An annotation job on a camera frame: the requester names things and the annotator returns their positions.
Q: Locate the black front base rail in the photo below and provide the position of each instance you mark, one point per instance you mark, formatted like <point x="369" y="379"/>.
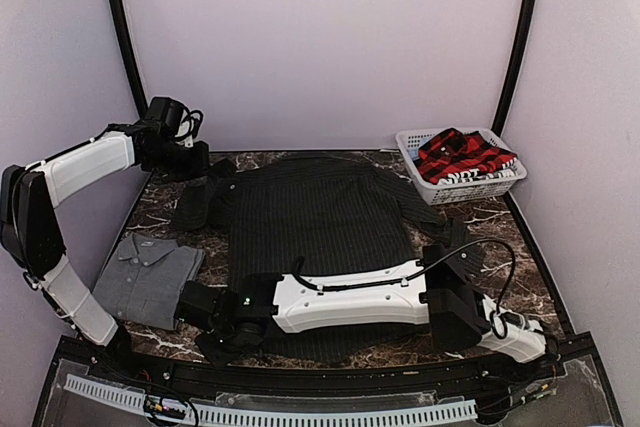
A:
<point x="484" y="375"/>

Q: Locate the black pinstriped long sleeve shirt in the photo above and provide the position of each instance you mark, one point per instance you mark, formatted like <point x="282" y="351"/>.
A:
<point x="342" y="216"/>

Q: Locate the folded grey shirt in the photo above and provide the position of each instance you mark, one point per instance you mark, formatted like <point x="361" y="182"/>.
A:
<point x="144" y="278"/>

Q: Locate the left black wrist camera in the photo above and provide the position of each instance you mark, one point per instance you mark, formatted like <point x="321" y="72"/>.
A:
<point x="173" y="121"/>

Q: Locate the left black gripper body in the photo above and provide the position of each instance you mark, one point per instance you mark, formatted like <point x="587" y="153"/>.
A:
<point x="181" y="165"/>

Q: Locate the red black plaid shirt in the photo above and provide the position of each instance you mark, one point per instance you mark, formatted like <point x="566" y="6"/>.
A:
<point x="452" y="151"/>

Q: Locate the left black frame post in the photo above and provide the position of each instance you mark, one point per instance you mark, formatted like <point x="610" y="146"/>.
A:
<point x="128" y="56"/>

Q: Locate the black white patterned garment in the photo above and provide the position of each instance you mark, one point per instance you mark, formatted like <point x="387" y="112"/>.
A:
<point x="475" y="175"/>

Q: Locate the white slotted cable duct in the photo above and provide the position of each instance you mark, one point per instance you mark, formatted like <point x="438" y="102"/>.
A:
<point x="203" y="413"/>

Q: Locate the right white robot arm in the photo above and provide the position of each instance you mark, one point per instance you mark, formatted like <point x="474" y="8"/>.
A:
<point x="433" y="290"/>

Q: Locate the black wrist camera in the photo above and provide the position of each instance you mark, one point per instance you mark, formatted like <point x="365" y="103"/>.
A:
<point x="173" y="121"/>
<point x="204" y="307"/>

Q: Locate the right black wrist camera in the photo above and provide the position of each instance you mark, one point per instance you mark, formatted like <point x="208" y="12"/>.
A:
<point x="204" y="307"/>

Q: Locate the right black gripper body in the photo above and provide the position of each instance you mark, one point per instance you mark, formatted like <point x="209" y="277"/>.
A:
<point x="224" y="350"/>

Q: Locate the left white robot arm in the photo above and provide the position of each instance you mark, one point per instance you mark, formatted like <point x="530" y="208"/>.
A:
<point x="32" y="196"/>

